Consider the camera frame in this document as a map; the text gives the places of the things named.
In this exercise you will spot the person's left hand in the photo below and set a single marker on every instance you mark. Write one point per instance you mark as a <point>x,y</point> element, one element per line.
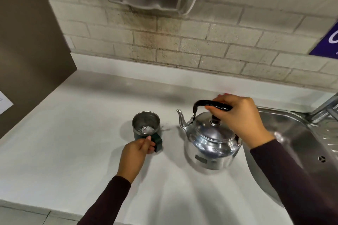
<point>133,156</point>

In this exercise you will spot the person's right hand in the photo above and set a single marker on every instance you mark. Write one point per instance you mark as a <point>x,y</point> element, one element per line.
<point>245,122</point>

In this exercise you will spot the dark green steel mug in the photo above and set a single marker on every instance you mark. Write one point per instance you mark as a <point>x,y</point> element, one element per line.
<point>145,122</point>

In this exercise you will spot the person's right forearm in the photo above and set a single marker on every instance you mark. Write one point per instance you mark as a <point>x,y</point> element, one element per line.
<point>303,182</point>

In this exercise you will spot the person's left forearm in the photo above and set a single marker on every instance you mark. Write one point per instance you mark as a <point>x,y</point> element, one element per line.
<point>108,203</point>

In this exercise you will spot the white countertop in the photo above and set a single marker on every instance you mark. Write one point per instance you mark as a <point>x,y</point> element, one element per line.
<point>66,153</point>

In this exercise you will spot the stainless steel sink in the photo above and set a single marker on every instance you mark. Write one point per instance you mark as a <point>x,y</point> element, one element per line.
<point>311,143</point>

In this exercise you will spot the steel faucet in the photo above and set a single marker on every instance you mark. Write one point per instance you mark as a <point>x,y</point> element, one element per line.
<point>324,110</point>

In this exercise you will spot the white paper sheet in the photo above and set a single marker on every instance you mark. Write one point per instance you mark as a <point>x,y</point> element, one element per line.
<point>4,102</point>

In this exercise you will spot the brown side panel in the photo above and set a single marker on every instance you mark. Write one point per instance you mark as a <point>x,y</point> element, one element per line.
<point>31,48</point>

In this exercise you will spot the purple wall sign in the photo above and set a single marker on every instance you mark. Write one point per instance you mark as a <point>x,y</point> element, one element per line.
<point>327,43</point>

